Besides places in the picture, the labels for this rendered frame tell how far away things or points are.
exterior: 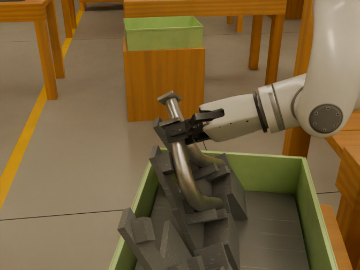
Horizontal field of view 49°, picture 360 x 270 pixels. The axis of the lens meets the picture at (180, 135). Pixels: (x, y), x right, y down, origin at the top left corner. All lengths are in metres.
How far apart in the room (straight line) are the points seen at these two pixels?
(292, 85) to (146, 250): 0.35
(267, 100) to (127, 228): 0.30
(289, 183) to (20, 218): 1.75
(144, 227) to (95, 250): 1.62
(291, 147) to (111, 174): 1.35
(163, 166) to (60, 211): 1.81
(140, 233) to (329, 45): 0.38
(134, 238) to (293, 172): 0.63
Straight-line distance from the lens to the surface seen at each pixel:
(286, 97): 0.67
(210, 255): 0.80
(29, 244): 2.33
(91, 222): 2.37
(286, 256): 0.96
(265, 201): 1.11
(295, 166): 1.11
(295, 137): 1.82
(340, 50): 0.60
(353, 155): 1.29
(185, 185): 0.71
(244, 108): 0.67
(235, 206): 1.01
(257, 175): 1.12
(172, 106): 0.88
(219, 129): 0.68
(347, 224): 1.36
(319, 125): 0.61
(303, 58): 1.68
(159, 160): 0.72
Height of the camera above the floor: 1.52
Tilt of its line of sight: 28 degrees down
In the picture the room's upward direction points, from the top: straight up
